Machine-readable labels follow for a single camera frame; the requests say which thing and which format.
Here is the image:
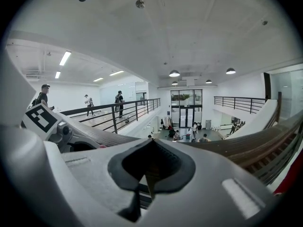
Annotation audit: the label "person's white shirt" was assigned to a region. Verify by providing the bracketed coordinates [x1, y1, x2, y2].
[0, 39, 36, 127]

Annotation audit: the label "white coats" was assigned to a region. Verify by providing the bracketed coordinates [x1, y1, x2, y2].
[160, 117, 173, 131]

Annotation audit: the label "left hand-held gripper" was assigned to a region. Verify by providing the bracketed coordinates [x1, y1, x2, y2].
[21, 103, 101, 154]

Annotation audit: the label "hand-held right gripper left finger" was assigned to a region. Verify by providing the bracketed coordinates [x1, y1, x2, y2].
[45, 138, 156, 227]

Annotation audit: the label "frosted glass partition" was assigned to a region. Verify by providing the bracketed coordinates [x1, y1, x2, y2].
[99, 81, 150, 106]

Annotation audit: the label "black metal balcony railing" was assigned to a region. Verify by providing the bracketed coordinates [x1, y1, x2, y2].
[214, 96, 268, 114]

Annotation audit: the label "white staircase balustrade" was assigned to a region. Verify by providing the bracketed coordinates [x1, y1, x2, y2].
[224, 91, 283, 141]

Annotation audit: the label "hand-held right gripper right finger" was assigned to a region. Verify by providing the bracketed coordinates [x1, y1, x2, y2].
[139, 138, 277, 227]

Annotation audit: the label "glass entrance doors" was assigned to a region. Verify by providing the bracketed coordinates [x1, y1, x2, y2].
[170, 89, 204, 129]

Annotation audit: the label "dark wooden handrail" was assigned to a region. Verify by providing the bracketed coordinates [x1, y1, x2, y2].
[59, 97, 303, 186]

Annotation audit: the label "group of ceiling tube lights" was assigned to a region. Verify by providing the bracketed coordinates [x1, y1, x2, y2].
[54, 51, 125, 83]

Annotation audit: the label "red panel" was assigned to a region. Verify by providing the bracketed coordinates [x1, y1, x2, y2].
[274, 157, 303, 196]

